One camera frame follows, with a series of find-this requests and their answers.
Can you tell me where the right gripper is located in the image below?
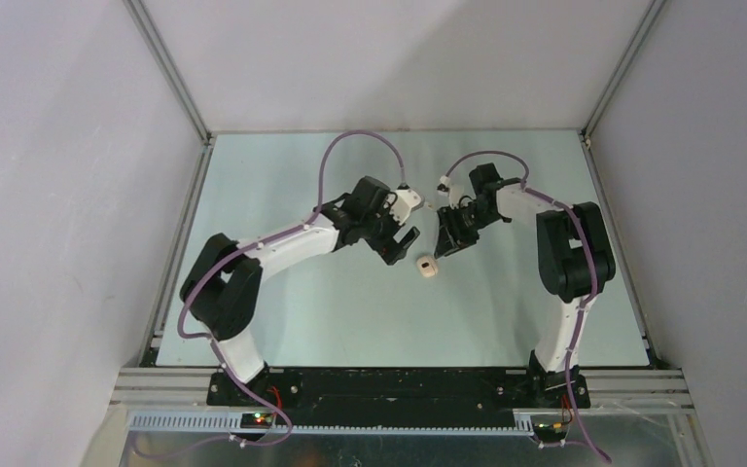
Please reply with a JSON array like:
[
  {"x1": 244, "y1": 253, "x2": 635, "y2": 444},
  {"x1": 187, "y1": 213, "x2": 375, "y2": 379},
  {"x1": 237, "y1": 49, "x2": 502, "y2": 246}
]
[{"x1": 435, "y1": 202, "x2": 503, "y2": 259}]

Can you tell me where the white earbud charging case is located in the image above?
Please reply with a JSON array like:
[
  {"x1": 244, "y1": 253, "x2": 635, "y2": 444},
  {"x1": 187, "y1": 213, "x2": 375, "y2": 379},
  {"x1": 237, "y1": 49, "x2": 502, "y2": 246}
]
[{"x1": 416, "y1": 255, "x2": 439, "y2": 278}]

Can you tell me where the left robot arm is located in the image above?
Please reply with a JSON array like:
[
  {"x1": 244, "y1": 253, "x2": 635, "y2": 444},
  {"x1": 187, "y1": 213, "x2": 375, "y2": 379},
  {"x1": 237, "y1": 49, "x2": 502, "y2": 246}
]
[{"x1": 179, "y1": 176, "x2": 423, "y2": 406}]

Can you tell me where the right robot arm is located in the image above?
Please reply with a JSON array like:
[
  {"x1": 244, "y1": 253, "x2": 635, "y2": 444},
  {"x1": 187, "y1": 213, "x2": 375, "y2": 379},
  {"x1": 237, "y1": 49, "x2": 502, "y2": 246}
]
[{"x1": 434, "y1": 163, "x2": 616, "y2": 407}]

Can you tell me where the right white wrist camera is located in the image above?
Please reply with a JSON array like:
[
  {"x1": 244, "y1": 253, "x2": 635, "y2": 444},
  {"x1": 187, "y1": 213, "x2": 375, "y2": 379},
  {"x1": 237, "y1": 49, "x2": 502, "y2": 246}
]
[{"x1": 437, "y1": 175, "x2": 465, "y2": 209}]

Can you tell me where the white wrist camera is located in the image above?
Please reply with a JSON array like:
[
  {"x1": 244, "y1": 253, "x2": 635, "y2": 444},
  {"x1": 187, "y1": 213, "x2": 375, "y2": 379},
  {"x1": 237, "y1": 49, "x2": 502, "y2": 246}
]
[
  {"x1": 437, "y1": 175, "x2": 465, "y2": 209},
  {"x1": 389, "y1": 188, "x2": 425, "y2": 225}
]

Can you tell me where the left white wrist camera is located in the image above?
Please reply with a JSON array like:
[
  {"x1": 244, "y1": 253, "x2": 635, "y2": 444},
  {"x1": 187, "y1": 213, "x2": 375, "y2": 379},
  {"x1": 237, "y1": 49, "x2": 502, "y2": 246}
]
[{"x1": 389, "y1": 188, "x2": 425, "y2": 225}]

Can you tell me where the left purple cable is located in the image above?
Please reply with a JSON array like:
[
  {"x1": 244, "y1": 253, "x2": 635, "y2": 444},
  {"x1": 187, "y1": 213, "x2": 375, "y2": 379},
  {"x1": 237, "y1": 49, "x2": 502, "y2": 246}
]
[{"x1": 176, "y1": 129, "x2": 409, "y2": 449}]

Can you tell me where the purple cable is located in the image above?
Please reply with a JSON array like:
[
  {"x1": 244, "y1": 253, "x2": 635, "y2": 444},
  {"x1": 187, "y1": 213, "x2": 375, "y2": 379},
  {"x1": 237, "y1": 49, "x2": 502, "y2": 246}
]
[
  {"x1": 441, "y1": 150, "x2": 613, "y2": 465},
  {"x1": 176, "y1": 129, "x2": 409, "y2": 449}
]

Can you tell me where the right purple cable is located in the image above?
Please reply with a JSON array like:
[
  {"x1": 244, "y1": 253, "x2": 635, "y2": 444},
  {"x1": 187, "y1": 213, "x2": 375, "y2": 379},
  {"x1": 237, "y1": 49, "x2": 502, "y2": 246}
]
[{"x1": 441, "y1": 150, "x2": 613, "y2": 465}]

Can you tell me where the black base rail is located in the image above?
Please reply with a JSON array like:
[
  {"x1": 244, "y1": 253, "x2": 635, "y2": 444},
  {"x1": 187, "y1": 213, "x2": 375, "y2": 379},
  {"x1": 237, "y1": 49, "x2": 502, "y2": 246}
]
[{"x1": 205, "y1": 366, "x2": 590, "y2": 430}]

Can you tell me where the aluminium frame rail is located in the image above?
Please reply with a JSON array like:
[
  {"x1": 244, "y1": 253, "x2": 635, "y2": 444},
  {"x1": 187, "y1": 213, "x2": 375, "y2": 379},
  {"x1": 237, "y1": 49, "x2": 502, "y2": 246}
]
[{"x1": 111, "y1": 367, "x2": 694, "y2": 437}]

